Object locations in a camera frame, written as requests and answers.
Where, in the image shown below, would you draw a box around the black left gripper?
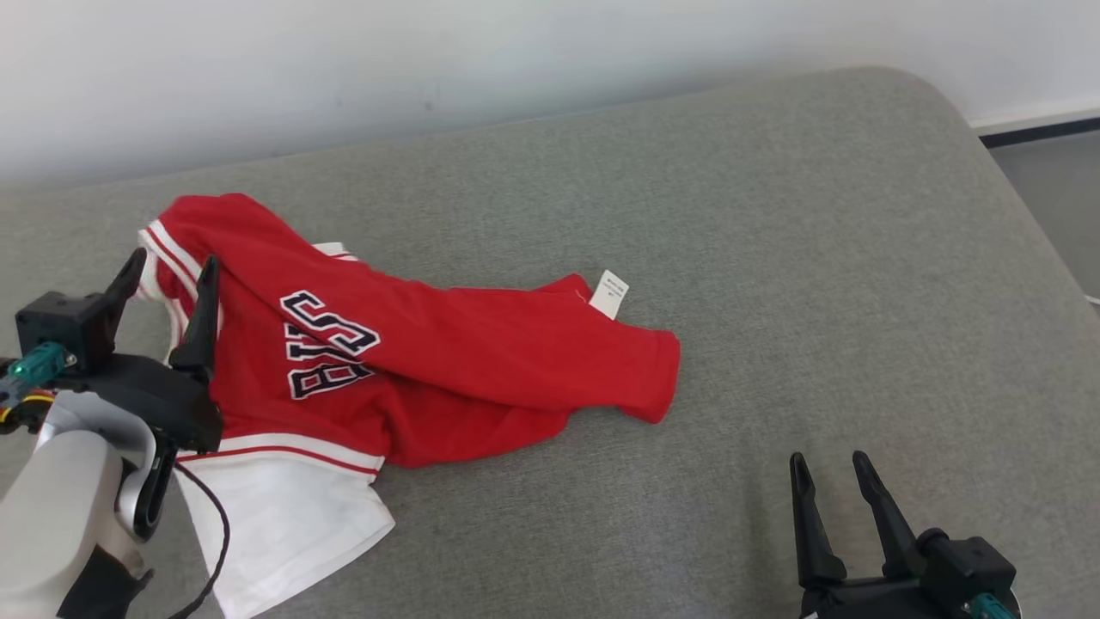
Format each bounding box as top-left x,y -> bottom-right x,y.
55,247 -> 225,453

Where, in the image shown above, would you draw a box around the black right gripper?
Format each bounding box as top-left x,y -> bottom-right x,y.
788,450 -> 956,619

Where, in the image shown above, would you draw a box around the red basketball jersey white sleeves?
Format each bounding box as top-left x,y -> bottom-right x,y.
137,193 -> 682,619

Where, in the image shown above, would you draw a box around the grey fabric sofa cushion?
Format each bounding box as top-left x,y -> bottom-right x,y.
0,67 -> 1100,619

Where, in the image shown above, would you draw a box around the teal left camera connector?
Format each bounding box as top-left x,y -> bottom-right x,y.
0,340 -> 77,407

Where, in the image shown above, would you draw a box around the teal camera connector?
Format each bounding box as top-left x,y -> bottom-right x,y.
0,340 -> 77,407
967,592 -> 1020,619

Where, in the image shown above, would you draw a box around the teal right camera connector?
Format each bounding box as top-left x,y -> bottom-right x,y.
967,592 -> 1020,619

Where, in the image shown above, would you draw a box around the white wall baseboard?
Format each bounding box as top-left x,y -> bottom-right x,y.
971,96 -> 1100,149

